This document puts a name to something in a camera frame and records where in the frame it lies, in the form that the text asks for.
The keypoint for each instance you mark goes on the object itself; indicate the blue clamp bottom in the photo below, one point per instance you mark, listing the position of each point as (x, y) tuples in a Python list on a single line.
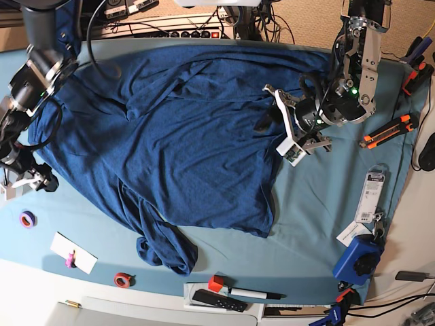
[(334, 318)]

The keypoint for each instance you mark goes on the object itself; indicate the light blue table cloth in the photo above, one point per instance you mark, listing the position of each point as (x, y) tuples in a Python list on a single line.
[(313, 202)]

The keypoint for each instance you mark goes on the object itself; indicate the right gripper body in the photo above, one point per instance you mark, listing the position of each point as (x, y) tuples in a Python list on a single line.
[(26, 168)]

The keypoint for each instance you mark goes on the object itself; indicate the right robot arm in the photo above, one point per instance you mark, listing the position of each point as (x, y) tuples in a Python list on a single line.
[(53, 30)]

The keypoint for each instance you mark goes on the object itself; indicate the power strip with red switch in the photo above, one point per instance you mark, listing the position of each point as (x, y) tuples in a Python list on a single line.
[(213, 25)]

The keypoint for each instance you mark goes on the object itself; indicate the blue box with black knob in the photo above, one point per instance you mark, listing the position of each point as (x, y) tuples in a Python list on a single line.
[(359, 260)]

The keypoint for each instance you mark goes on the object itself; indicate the white black marker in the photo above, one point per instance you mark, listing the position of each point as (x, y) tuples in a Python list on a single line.
[(254, 294)]

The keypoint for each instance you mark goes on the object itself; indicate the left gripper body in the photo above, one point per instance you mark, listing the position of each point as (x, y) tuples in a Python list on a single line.
[(302, 120)]

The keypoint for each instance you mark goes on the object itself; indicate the white card with pink clip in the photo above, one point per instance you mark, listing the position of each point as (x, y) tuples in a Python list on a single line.
[(74, 255)]

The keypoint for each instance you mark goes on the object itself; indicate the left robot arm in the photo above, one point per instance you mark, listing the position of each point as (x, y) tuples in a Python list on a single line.
[(346, 94)]

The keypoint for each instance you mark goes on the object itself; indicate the black remote control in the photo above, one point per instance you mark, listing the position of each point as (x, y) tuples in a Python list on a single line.
[(219, 301)]

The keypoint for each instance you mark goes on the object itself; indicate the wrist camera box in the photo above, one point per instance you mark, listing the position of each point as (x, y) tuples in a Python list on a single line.
[(291, 151), (7, 192)]

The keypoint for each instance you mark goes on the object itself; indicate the red cube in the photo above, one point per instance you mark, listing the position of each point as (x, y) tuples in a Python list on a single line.
[(216, 283)]

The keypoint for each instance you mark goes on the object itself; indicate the black computer mouse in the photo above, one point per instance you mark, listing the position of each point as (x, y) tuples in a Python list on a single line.
[(426, 159)]

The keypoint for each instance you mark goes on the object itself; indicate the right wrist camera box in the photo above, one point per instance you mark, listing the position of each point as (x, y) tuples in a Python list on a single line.
[(7, 192)]

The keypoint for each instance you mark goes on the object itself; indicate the purple tape roll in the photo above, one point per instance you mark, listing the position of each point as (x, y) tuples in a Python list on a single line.
[(28, 219)]

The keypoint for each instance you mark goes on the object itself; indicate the orange black utility knife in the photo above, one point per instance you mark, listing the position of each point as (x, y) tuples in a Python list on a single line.
[(396, 127)]

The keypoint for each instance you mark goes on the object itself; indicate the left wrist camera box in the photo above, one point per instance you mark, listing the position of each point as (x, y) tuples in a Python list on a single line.
[(291, 151)]

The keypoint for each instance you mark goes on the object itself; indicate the blister pack with tool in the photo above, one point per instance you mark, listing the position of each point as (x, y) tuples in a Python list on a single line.
[(371, 193)]

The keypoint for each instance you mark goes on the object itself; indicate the blue t-shirt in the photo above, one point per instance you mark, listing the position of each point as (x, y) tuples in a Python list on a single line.
[(171, 143)]

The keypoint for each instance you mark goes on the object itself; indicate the orange clamp bottom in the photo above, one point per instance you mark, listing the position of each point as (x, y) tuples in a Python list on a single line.
[(348, 292)]

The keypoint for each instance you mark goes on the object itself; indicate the black small device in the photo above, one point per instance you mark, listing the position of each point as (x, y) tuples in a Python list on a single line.
[(411, 276)]

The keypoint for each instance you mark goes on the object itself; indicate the orange black clamp right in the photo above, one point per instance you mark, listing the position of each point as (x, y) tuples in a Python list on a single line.
[(417, 77)]

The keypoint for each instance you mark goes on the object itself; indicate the red tape roll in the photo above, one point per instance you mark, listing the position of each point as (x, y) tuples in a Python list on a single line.
[(123, 280)]

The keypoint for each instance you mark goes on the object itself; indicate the white paper card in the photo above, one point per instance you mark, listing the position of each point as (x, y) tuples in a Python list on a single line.
[(351, 231)]

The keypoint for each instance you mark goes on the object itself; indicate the blue black clamp top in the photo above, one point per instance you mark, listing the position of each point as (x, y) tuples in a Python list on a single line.
[(416, 49)]

